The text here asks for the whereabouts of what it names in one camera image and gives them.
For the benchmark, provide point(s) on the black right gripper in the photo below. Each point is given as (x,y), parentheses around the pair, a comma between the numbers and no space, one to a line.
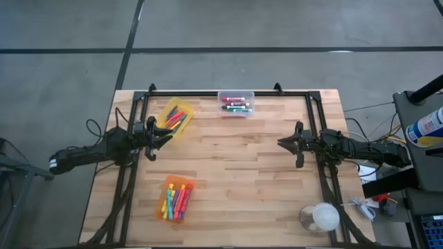
(302,143)

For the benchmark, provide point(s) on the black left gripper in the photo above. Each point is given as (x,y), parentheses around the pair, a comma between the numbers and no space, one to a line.
(145,136)

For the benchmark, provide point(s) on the thin yellow marker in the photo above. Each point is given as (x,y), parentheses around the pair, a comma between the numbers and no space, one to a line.
(176,124)

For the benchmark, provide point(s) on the thin orange marker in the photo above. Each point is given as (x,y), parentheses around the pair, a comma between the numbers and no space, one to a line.
(174,117)

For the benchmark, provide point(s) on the thin purple marker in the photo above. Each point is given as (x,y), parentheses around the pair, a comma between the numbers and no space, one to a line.
(171,112)

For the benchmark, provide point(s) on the yellow translucent plastic bin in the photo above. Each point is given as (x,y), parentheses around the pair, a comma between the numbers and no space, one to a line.
(185,103)

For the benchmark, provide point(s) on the yellow highlighter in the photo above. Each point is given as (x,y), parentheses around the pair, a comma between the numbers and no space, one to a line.
(164,207)
(171,188)

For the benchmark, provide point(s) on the green-capped whiteboard marker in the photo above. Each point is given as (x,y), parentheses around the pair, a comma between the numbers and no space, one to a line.
(242,110)
(235,107)

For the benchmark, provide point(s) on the yellow-orange highlighter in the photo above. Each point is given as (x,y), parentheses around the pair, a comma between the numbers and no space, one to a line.
(180,197)

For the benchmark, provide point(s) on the purple highlighter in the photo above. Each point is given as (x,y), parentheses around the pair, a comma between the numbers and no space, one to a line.
(176,198)

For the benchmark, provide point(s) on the pink highlighter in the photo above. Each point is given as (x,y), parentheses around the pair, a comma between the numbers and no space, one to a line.
(183,202)
(188,195)

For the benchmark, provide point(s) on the teal highlighter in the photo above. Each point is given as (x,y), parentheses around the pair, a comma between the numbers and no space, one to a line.
(169,204)

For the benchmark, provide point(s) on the red Expo marker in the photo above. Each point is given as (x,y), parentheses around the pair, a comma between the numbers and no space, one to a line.
(233,99)

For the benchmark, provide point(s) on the blue highlighter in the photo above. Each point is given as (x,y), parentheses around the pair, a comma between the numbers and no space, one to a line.
(183,215)

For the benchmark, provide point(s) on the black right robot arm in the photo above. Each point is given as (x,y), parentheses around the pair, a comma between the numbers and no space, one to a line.
(367,148)

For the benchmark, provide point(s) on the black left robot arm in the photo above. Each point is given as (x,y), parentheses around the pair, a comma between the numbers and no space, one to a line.
(86,154)

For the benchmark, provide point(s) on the clear plastic bin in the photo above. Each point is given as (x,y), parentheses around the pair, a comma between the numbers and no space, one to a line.
(249,95)

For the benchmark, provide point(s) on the orange translucent plastic bin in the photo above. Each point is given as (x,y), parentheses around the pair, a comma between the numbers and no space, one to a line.
(162,218)

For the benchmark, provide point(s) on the white paper card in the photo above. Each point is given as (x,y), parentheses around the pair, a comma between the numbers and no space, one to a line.
(368,172)

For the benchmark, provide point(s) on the small red object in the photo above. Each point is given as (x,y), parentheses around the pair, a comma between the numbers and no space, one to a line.
(382,198)

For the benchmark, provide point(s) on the small black object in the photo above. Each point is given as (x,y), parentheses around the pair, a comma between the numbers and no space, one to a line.
(388,208)

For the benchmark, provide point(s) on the grey metal stand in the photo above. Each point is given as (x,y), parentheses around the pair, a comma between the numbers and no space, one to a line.
(34,172)

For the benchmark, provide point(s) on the grey cart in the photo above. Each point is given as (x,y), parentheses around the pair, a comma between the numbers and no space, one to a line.
(425,166)

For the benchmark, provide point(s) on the white and blue spray can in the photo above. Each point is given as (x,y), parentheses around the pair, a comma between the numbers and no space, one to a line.
(427,128)

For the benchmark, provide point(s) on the black pole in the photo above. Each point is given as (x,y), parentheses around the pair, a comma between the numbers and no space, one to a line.
(427,90)

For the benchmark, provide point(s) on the backlit keyboard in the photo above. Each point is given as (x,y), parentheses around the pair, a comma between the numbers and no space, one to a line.
(432,231)

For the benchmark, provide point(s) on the black aluminium table frame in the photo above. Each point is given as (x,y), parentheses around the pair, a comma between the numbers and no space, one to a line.
(225,93)

